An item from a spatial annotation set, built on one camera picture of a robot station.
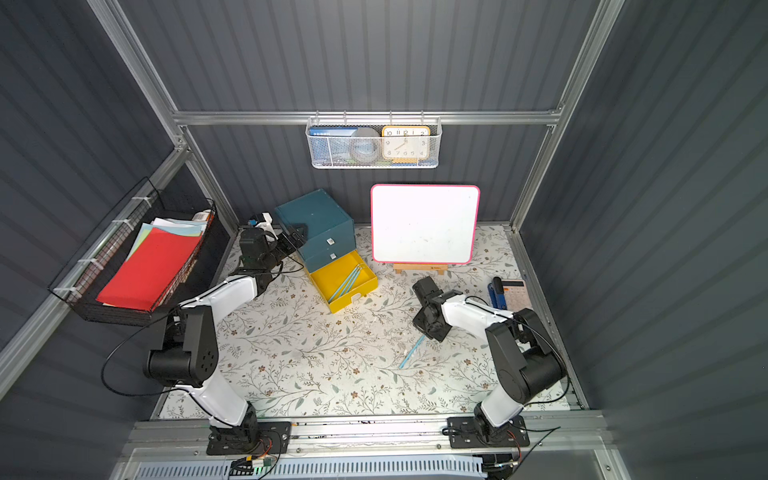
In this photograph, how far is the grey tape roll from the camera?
0.88 m

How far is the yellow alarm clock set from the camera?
88 centimetres

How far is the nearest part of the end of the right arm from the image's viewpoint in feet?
2.23

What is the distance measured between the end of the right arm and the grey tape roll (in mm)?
409

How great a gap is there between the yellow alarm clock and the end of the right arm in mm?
377
